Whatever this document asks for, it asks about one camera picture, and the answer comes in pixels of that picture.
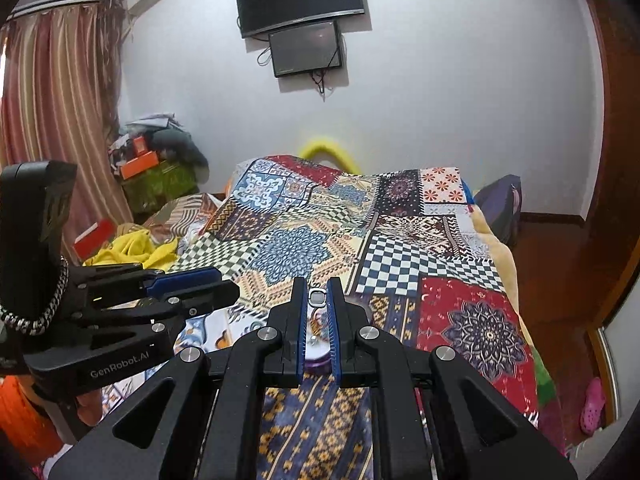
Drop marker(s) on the person's left forearm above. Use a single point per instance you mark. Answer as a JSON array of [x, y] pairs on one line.
[[25, 420]]

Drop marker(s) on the yellow green bed sheet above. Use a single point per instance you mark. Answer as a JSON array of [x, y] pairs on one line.
[[542, 375]]

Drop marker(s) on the yellow curved cushion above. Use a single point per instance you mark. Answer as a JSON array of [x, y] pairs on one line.
[[325, 146]]

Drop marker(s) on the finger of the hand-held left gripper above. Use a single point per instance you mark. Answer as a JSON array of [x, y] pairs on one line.
[[200, 300], [185, 279]]

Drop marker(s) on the purple heart-shaped tin box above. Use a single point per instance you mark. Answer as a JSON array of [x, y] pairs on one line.
[[318, 360]]

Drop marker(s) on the striped quilt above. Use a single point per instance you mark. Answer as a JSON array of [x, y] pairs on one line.
[[185, 215]]

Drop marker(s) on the white curtain rail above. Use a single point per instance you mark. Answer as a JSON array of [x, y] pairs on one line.
[[55, 4]]

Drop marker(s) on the green cloth-covered cabinet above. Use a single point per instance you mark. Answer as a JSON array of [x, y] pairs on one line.
[[160, 185]]

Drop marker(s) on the brown wooden door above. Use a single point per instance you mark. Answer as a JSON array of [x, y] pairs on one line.
[[617, 160]]

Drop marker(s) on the red box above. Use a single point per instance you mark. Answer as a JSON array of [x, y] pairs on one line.
[[92, 240]]

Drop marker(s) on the pink slipper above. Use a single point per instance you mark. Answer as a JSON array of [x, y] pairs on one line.
[[593, 405]]

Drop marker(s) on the patchwork patterned blanket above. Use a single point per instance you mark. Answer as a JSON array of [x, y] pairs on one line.
[[400, 260]]

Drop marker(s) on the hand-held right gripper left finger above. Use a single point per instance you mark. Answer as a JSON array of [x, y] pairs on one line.
[[302, 330]]

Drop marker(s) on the small black wall monitor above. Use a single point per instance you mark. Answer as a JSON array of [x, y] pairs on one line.
[[306, 50]]

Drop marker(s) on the purple bag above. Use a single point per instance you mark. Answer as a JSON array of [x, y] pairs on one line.
[[500, 205]]

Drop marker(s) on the pile of clothes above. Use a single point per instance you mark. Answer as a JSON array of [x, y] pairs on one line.
[[170, 137]]

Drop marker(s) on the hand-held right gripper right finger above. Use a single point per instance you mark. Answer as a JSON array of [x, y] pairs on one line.
[[334, 330]]

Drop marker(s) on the yellow cloth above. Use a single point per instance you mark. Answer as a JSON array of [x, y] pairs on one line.
[[130, 250]]

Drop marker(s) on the orange box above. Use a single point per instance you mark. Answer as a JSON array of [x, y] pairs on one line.
[[142, 166]]

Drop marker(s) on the striped brown curtain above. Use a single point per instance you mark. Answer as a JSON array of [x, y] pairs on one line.
[[55, 120]]

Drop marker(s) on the small silver watch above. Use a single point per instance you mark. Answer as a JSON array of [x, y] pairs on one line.
[[316, 298]]

